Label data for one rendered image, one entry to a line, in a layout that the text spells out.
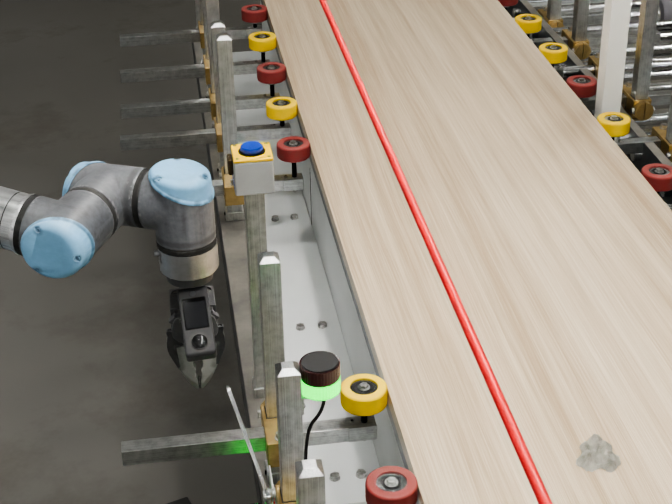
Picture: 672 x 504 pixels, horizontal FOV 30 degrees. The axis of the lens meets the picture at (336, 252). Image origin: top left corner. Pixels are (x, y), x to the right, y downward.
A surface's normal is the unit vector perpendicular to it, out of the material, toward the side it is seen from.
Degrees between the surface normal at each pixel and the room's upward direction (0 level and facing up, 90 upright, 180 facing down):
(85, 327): 0
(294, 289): 0
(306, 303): 0
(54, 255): 91
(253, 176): 90
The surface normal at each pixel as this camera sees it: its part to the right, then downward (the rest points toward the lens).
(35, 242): -0.20, 0.50
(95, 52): -0.02, -0.87
